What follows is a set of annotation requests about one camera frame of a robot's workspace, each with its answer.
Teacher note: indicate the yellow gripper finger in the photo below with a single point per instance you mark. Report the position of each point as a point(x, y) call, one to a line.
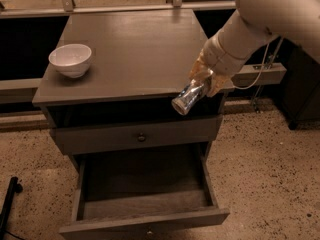
point(216, 83)
point(200, 70)

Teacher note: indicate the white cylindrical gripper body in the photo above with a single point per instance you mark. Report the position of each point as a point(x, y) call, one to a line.
point(216, 56)

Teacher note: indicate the silver blue redbull can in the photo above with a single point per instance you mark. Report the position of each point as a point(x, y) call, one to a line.
point(190, 95)

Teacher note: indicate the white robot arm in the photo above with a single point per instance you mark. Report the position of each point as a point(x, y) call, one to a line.
point(254, 24)

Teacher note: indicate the round brass drawer knob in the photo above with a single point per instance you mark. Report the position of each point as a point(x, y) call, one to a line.
point(141, 137)

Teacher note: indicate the grey wooden drawer cabinet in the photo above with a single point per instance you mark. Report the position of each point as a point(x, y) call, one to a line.
point(140, 62)

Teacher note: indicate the closed grey upper drawer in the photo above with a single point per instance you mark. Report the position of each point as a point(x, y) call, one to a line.
point(101, 138)

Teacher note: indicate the open grey wooden drawer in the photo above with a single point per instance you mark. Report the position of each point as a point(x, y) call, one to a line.
point(133, 193)

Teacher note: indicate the slanted metal support rod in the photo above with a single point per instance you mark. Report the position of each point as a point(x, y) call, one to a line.
point(265, 77)

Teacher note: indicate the dark cabinet at right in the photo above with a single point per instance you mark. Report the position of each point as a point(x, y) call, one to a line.
point(300, 89)

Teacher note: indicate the white ceramic bowl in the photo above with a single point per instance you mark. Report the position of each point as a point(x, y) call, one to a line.
point(71, 60)

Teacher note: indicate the black pole on floor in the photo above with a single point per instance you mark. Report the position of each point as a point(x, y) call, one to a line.
point(13, 188)

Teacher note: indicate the grey metal railing frame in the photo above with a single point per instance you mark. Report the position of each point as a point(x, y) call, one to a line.
point(100, 7)

